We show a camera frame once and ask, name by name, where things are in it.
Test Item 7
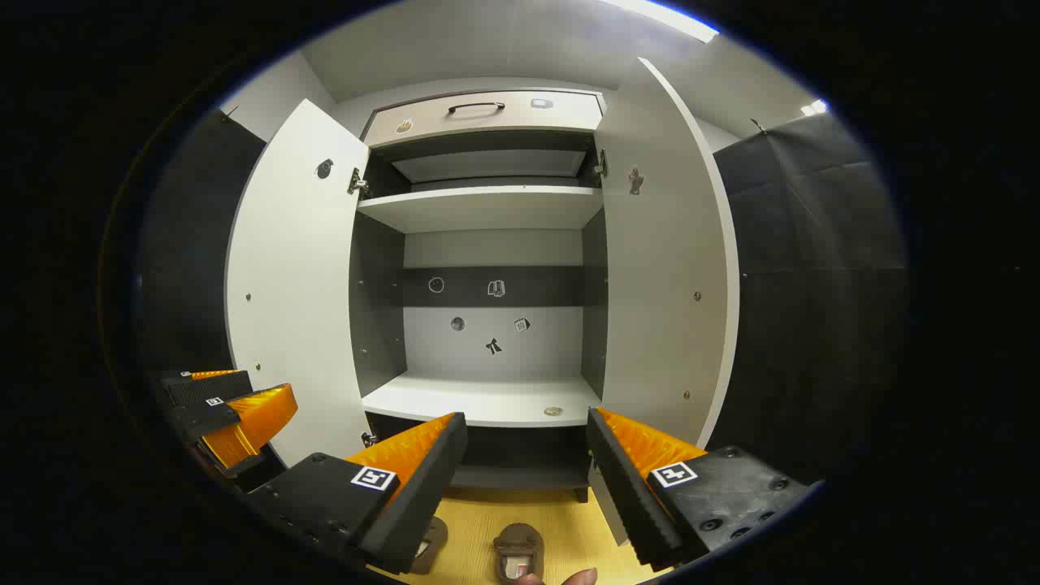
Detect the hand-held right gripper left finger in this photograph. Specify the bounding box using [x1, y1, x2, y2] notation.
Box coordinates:
[244, 412, 469, 574]

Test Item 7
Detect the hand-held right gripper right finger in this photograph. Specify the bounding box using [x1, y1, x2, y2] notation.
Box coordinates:
[587, 406, 813, 572]

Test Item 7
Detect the brown fuzzy shoe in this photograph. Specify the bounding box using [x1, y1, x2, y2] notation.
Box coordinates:
[416, 516, 449, 574]
[493, 523, 543, 583]

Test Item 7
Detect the grey shoe cabinet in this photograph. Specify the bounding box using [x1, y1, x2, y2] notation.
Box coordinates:
[349, 88, 610, 503]

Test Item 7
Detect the grey cabinet door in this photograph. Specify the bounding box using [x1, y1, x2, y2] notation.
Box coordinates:
[587, 57, 740, 547]
[225, 99, 373, 468]

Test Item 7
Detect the grey cabinet drawer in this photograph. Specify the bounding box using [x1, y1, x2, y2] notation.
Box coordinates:
[362, 89, 607, 149]

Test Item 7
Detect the black backdrop cloth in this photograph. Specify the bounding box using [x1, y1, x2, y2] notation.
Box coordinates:
[713, 112, 907, 482]
[142, 110, 269, 383]

